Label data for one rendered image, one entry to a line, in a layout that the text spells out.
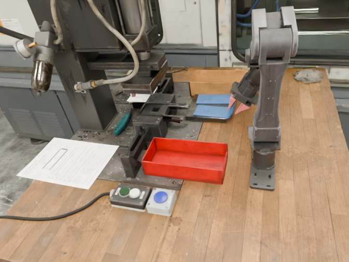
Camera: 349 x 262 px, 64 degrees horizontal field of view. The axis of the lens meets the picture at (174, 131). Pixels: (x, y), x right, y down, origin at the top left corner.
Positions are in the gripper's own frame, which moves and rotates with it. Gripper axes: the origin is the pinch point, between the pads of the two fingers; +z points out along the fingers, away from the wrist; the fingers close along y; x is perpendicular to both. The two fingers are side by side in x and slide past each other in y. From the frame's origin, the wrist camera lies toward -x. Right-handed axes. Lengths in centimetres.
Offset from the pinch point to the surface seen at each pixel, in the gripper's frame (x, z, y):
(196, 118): 4.1, 8.9, 10.1
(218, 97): -10.0, 5.0, 6.0
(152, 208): 47.8, 8.5, 10.2
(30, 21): -53, 51, 130
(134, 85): 20.0, -3.3, 33.3
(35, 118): -51, 140, 124
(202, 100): -7.2, 8.0, 11.1
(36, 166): 40, 35, 52
